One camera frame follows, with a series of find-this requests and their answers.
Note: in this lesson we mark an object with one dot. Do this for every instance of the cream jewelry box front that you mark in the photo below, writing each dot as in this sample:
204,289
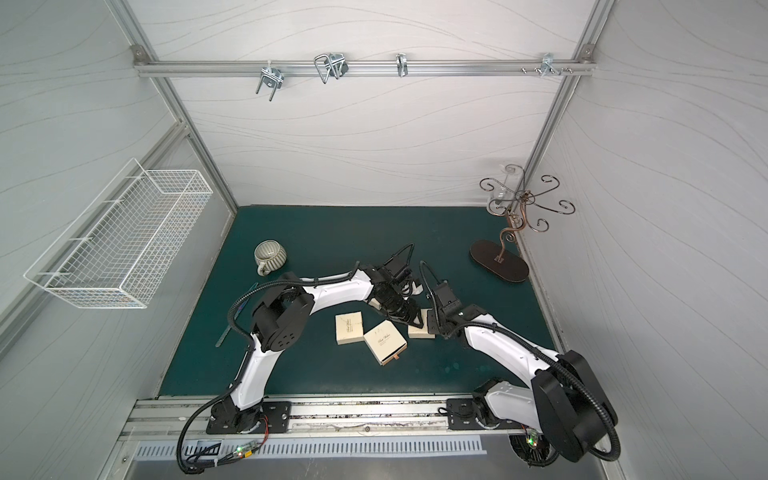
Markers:
385,342

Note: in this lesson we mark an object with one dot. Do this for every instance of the metal clamp bracket middle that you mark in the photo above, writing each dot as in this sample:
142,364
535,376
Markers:
330,65

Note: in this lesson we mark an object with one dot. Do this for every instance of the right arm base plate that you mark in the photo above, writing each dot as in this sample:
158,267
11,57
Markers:
470,414

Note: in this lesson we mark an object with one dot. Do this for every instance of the grey ribbed ceramic mug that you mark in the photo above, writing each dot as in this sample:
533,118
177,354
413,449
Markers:
269,256

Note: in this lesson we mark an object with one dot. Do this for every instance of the metal jewelry tree stand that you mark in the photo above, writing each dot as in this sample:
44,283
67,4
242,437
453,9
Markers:
509,200

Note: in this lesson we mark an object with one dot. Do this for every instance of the white wire basket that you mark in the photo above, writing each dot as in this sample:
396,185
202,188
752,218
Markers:
116,252

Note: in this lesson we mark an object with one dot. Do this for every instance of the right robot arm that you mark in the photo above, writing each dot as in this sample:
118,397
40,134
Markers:
572,409

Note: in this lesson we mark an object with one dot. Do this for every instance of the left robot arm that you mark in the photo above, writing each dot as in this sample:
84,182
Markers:
273,316

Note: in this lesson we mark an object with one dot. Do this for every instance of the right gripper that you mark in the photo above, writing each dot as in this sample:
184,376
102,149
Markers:
436,321

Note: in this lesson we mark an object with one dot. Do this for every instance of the metal clamp bracket right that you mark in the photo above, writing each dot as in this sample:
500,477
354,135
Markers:
547,68

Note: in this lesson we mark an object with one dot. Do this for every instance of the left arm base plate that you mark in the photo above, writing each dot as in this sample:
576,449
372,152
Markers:
226,418

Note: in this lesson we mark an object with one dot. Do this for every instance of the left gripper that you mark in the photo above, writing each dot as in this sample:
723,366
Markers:
395,298

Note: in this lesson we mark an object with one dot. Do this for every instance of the aluminium crossbar rail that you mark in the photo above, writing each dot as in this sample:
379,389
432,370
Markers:
357,68

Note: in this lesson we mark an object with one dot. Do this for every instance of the cream jewelry box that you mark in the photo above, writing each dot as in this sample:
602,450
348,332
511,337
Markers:
349,328
422,331
385,342

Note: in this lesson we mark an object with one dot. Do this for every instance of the metal clamp bracket left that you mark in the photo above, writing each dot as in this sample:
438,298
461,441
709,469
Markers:
270,79

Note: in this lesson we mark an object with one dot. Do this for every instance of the metal clamp bracket small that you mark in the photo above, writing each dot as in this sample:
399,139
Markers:
401,65

